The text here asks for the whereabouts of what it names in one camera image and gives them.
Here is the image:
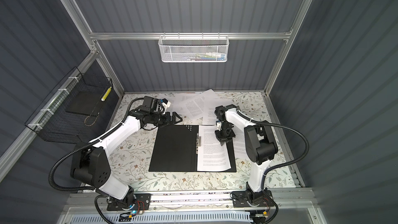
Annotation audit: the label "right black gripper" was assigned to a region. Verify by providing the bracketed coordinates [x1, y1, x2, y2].
[215, 123, 235, 145]

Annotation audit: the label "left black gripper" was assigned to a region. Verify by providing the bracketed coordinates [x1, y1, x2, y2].
[150, 111, 182, 127]

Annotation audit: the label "printed sheet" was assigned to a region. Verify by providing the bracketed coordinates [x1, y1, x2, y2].
[179, 95, 205, 120]
[197, 125, 231, 172]

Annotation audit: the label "grey folder with black inside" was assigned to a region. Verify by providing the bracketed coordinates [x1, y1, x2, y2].
[148, 125, 237, 173]

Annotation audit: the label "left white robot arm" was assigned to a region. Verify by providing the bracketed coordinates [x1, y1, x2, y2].
[70, 96, 182, 209]

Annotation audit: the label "printed sheet near left arm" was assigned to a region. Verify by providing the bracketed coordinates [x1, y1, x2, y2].
[200, 90, 225, 125]

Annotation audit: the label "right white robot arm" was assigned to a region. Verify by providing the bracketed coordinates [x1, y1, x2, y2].
[215, 104, 278, 206]

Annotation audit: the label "floral table mat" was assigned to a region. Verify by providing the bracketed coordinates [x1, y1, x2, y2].
[109, 92, 298, 192]

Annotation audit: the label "yellow marker in black basket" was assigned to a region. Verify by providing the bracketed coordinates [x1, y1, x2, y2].
[101, 86, 112, 102]

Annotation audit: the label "pens in white basket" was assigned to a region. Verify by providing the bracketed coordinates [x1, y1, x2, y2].
[183, 52, 227, 61]

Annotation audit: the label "black pad in basket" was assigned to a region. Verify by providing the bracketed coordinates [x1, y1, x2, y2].
[66, 92, 105, 117]

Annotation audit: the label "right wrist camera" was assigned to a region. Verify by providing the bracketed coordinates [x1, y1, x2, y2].
[216, 121, 222, 130]

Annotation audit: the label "white wire basket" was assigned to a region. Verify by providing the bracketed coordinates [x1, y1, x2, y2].
[158, 36, 230, 63]

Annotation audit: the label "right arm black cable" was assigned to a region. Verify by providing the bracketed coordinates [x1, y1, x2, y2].
[237, 108, 311, 224]

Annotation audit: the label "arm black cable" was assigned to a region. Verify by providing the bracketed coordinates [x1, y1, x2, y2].
[48, 97, 145, 224]
[237, 108, 311, 224]

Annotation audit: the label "black wire basket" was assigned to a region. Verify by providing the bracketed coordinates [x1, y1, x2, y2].
[25, 67, 119, 144]

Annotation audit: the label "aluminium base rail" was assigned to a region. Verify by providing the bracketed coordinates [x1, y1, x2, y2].
[61, 188, 319, 214]

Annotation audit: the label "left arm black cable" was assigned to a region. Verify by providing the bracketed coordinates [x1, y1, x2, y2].
[48, 97, 145, 224]

